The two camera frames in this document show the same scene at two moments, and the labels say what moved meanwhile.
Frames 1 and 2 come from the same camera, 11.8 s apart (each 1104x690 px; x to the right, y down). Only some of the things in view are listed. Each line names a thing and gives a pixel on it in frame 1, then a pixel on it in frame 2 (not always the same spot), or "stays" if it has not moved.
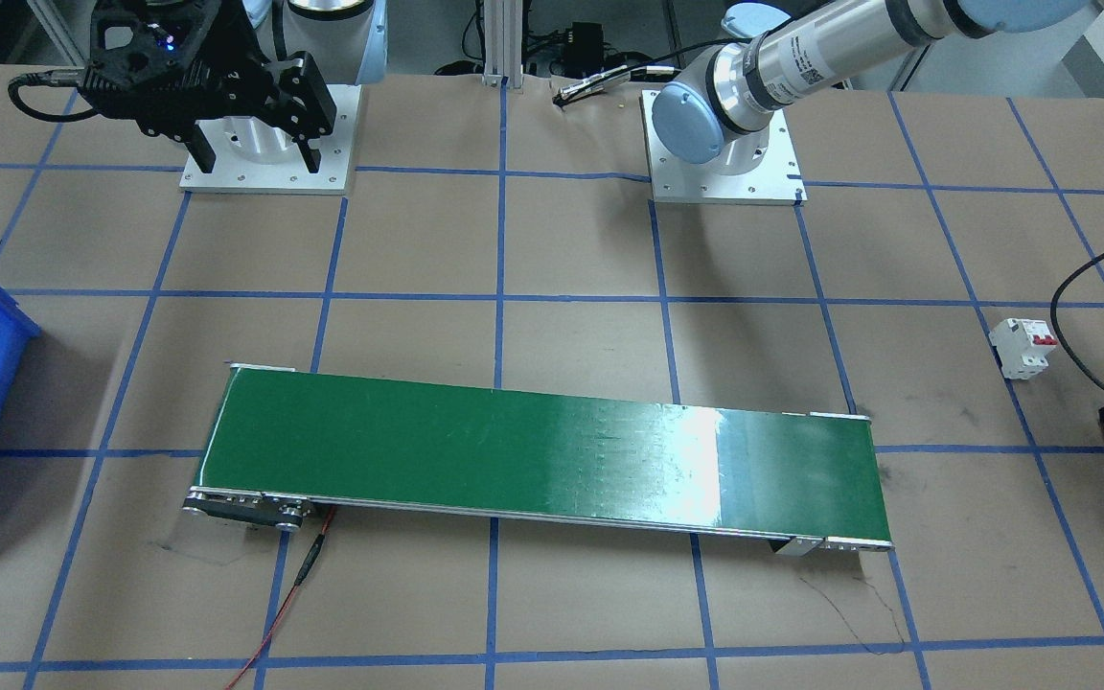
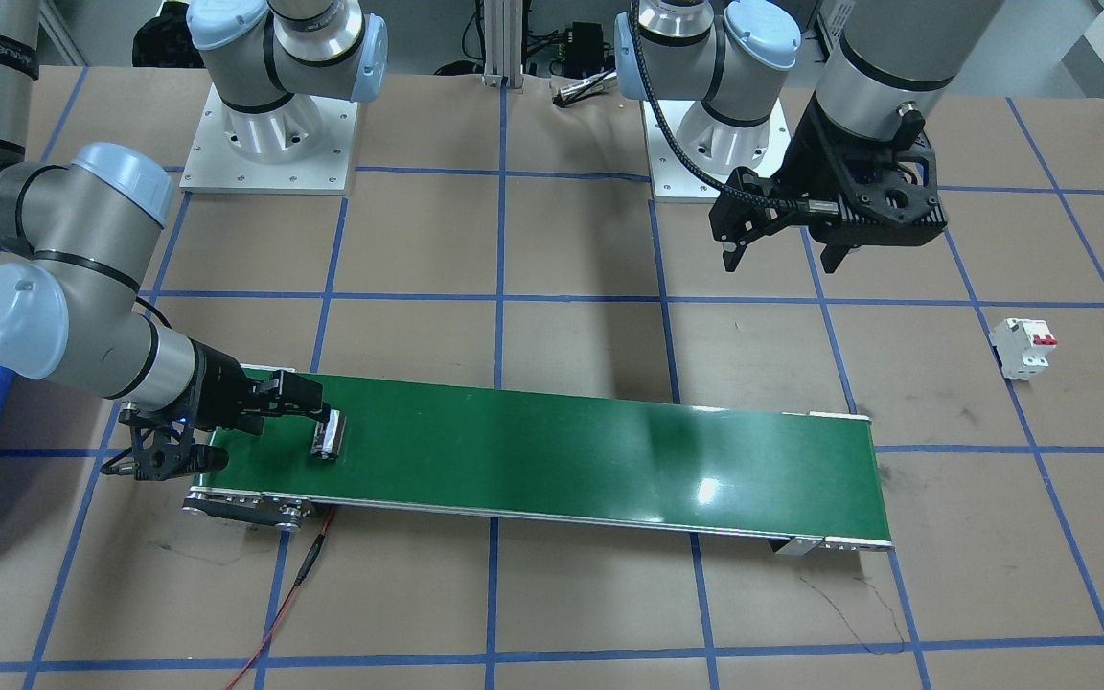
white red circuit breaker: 1023,347 stays
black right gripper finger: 312,157 -> 313,409
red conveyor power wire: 306,567 stays
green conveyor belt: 294,446 stays
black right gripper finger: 200,149 -> 291,387
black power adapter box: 585,49 stays
